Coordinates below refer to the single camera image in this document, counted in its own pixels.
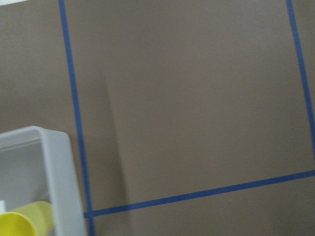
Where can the yellow plastic cup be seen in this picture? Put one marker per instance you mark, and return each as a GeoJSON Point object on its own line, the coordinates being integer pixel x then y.
{"type": "Point", "coordinates": [35, 219]}

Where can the clear plastic storage box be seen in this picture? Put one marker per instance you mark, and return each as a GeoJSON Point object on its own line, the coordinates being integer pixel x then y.
{"type": "Point", "coordinates": [36, 164]}

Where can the white label in box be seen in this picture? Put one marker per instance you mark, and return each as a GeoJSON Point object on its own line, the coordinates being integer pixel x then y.
{"type": "Point", "coordinates": [2, 206]}

